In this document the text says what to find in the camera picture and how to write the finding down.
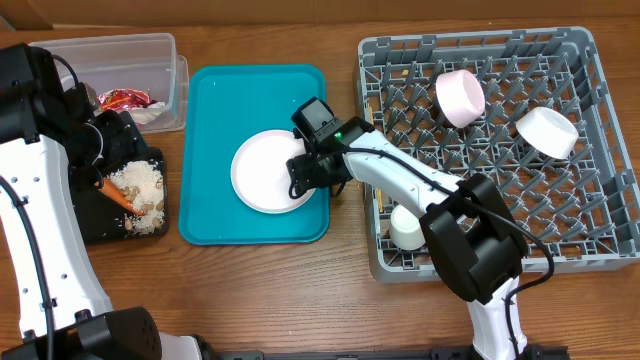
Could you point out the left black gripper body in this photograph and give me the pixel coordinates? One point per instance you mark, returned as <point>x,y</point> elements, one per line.
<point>120,143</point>

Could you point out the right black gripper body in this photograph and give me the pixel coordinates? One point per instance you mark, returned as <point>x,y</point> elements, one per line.
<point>310,171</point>

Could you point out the white rice pile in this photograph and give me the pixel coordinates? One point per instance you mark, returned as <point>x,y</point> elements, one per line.
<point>137,173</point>

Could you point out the red foil snack wrapper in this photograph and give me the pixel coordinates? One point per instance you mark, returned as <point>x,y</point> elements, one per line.
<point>124,99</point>

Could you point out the orange carrot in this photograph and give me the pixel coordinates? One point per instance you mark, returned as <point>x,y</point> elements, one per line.
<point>117,195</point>

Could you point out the pink plate with rice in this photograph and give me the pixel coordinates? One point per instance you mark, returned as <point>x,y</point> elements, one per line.
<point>259,174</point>

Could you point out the wooden chopstick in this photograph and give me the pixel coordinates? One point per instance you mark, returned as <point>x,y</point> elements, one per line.
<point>378,193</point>

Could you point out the cream ceramic cup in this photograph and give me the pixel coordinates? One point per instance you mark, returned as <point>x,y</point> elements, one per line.
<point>405,231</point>

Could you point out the pink bowl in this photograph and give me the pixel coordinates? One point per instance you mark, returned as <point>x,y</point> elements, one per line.
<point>460,97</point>

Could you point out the white bowl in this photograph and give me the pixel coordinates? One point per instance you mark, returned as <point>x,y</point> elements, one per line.
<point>548,131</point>

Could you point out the peanut pile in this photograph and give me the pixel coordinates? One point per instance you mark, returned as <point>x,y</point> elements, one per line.
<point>148,198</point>

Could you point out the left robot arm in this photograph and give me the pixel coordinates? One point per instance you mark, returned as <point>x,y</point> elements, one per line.
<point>57,151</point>

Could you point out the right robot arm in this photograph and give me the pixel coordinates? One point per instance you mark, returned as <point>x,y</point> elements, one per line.
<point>470,235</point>

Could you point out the grey dishwasher rack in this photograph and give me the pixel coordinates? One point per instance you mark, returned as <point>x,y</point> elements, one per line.
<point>584,208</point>

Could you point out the clear plastic bin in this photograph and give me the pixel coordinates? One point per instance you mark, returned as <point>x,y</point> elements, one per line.
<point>147,62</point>

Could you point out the black tray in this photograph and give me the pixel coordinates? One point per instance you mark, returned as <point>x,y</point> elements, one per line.
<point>100,218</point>

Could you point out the teal plastic tray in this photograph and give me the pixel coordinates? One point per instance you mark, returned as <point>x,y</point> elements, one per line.
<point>226,106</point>

